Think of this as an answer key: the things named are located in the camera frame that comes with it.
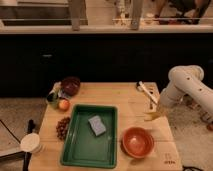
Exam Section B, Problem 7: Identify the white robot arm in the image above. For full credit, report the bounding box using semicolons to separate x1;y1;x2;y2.
157;65;213;124

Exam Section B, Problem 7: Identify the bunch of dark grapes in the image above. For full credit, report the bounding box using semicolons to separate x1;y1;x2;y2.
56;117;70;140

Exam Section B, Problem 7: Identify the yellow banana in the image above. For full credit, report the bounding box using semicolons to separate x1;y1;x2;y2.
145;111;165;121

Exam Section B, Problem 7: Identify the dark maroon bowl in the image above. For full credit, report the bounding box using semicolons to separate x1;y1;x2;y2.
61;76;80;96

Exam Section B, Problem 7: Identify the red-orange bowl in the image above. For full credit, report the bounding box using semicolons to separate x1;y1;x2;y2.
122;127;154;159

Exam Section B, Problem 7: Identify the grey-blue sponge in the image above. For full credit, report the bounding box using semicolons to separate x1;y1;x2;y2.
89;116;106;136

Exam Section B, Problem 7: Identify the green plastic tray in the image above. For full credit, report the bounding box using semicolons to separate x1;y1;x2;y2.
60;104;117;169

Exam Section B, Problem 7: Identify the black pole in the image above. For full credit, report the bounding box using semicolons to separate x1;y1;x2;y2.
22;119;36;171

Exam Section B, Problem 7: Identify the red-yellow apple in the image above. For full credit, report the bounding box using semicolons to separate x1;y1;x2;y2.
58;99;70;111

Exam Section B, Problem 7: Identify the white-handled utensil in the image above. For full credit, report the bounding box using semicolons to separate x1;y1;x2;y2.
136;81;158;104

